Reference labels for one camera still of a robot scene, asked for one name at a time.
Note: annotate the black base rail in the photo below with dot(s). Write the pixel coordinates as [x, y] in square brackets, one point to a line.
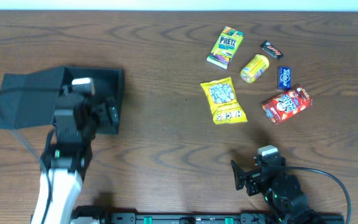
[91, 214]

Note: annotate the yellow Hacks candy bag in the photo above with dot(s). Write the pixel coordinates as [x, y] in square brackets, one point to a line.
[223, 102]

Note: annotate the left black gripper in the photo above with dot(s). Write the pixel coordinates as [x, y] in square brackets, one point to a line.
[101, 112]

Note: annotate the blue Eclipse mint pack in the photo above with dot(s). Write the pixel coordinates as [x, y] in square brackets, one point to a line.
[284, 78]

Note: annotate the green Pretz snack box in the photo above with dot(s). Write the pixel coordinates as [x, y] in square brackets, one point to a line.
[225, 47]

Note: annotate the black Mars chocolate bar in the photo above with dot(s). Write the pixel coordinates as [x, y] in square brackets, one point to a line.
[271, 50]

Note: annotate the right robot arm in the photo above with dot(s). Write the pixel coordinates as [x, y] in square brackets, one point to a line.
[281, 191]

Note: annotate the yellow candy tube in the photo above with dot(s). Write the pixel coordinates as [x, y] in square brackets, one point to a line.
[255, 68]

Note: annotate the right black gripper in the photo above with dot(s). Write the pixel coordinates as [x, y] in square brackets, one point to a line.
[250, 179]

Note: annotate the black box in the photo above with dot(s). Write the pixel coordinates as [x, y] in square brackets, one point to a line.
[28, 100]

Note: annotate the red Hello Panda box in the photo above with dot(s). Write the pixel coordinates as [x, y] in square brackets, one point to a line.
[287, 104]

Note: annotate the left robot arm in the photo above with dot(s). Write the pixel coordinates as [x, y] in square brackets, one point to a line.
[63, 167]

